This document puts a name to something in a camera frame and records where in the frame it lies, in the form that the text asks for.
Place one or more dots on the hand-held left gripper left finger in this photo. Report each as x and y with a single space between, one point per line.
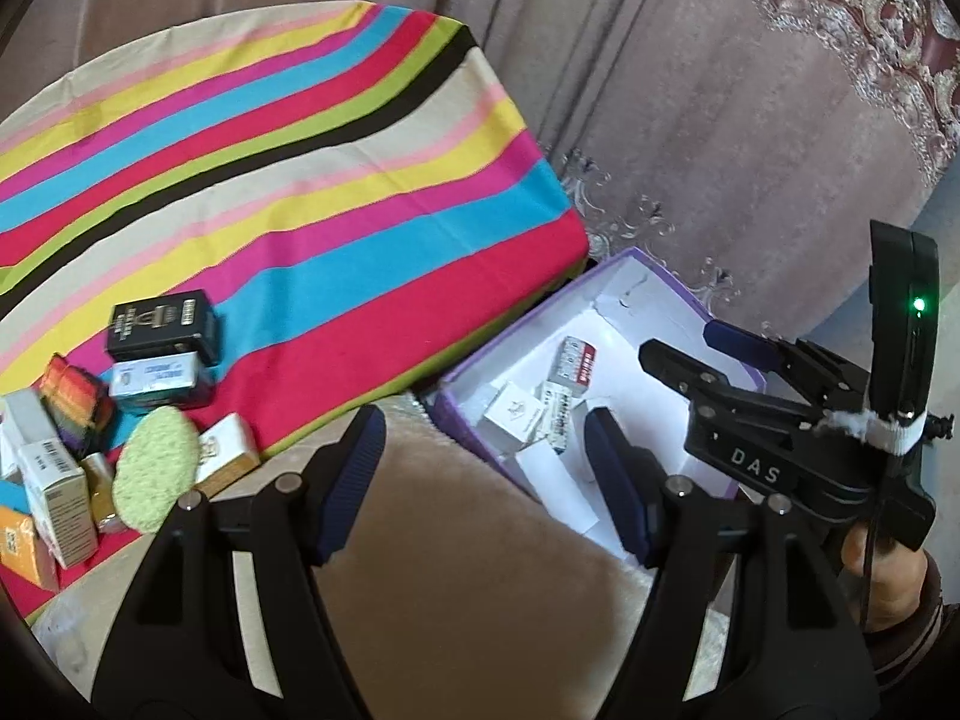
358 465

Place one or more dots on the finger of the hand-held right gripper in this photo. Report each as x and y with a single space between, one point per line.
742 341
697 379

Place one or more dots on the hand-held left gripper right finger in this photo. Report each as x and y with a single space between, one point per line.
609 457

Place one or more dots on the purple cardboard box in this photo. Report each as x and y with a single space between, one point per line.
652 292

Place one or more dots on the gold cylinder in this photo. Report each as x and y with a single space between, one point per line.
101 487

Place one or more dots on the person's right forearm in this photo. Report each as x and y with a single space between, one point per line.
926 630

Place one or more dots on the person's right hand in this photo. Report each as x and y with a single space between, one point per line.
889 577

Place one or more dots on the white flat box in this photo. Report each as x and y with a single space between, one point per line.
555 487

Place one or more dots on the white printed packet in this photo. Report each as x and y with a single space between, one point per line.
559 416

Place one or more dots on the red label packet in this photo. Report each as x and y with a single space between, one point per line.
576 360

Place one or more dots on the small white logo box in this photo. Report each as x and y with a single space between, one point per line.
514 411

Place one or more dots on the cream and gold box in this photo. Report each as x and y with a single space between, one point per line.
229 454

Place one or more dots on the beige plush blanket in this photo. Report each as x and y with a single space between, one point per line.
465 577

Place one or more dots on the mauve embroidered curtain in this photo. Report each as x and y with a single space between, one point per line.
750 165

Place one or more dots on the green round puff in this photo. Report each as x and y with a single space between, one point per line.
154 472

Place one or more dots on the blue and white box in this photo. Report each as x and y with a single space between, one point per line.
161 382

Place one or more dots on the black box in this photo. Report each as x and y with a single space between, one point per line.
161 322

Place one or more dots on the rainbow striped box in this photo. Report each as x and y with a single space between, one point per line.
75 401

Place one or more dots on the white barcode box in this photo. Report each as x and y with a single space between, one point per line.
60 502

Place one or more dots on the colourful striped cloth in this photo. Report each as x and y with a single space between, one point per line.
300 165

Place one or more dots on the orange box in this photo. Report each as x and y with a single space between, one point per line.
19 547

